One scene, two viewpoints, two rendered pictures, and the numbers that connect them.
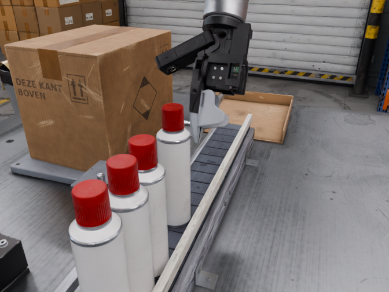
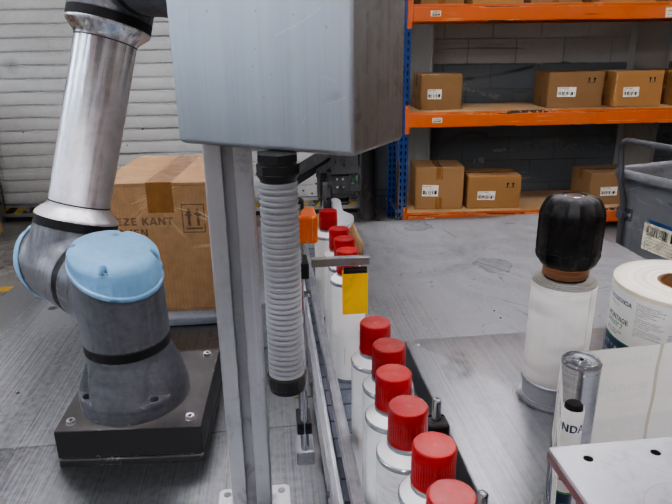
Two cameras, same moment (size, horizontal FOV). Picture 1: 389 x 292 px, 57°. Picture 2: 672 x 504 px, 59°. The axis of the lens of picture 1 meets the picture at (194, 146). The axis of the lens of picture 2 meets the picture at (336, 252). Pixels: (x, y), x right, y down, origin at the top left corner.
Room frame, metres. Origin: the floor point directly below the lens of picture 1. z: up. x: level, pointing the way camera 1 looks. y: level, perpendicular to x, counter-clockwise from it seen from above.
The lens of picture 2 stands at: (-0.45, 0.45, 1.36)
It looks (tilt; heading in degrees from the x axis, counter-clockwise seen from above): 19 degrees down; 335
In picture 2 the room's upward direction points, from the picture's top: 1 degrees counter-clockwise
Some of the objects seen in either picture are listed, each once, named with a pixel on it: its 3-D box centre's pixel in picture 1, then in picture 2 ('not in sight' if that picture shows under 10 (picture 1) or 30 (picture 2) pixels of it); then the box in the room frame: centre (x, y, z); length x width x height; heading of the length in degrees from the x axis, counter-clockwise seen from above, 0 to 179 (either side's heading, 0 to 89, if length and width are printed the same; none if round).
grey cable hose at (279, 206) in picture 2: not in sight; (282, 278); (-0.01, 0.30, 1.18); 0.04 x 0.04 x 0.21
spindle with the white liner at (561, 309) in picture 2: not in sight; (561, 301); (0.09, -0.14, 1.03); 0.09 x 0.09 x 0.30
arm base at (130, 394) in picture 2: not in sight; (131, 363); (0.35, 0.40, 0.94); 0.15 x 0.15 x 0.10
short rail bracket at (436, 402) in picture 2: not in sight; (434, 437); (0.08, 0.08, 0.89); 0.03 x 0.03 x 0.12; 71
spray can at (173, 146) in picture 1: (174, 167); (328, 263); (0.49, 0.03, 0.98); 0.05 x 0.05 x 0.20
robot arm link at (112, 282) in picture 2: not in sight; (116, 287); (0.35, 0.41, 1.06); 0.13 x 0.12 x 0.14; 25
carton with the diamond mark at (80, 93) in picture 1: (102, 92); (181, 227); (0.84, 0.23, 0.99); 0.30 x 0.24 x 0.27; 156
